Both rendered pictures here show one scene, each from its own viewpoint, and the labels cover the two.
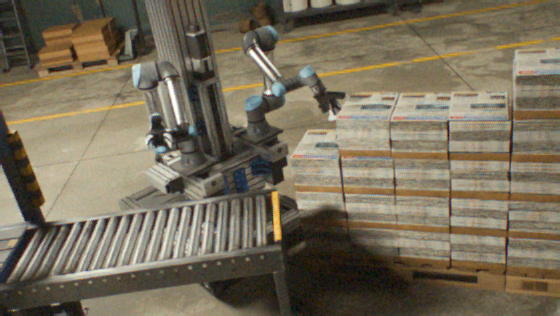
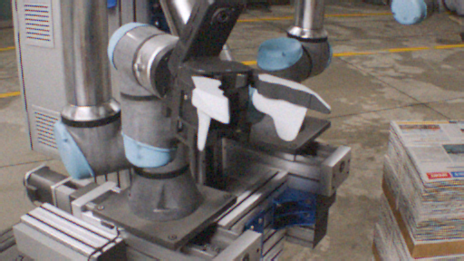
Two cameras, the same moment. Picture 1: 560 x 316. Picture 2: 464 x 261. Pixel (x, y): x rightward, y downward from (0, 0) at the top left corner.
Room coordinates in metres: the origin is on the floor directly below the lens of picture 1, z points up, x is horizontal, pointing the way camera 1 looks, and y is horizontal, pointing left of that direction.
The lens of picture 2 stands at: (2.03, 0.77, 1.41)
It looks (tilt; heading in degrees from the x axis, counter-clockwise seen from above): 23 degrees down; 337
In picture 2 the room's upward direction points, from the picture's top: straight up
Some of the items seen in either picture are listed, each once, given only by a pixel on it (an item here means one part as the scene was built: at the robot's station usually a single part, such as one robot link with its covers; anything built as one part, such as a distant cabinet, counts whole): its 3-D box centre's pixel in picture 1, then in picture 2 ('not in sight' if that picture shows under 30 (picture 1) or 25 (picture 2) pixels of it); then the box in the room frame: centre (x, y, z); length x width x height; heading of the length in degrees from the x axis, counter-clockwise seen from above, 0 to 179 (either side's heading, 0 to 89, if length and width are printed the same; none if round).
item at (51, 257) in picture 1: (53, 253); not in sight; (2.38, 1.18, 0.77); 0.47 x 0.05 x 0.05; 178
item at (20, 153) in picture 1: (25, 169); not in sight; (2.82, 1.36, 1.05); 0.05 x 0.05 x 0.45; 88
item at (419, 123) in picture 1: (422, 125); not in sight; (2.77, -0.79, 0.95); 0.38 x 0.29 x 0.23; 157
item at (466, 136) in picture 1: (479, 125); not in sight; (2.66, -1.06, 0.95); 0.38 x 0.29 x 0.23; 158
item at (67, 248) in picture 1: (66, 251); not in sight; (2.38, 1.11, 0.77); 0.47 x 0.05 x 0.05; 178
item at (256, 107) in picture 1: (255, 107); (280, 65); (3.33, 0.10, 0.98); 0.13 x 0.12 x 0.14; 120
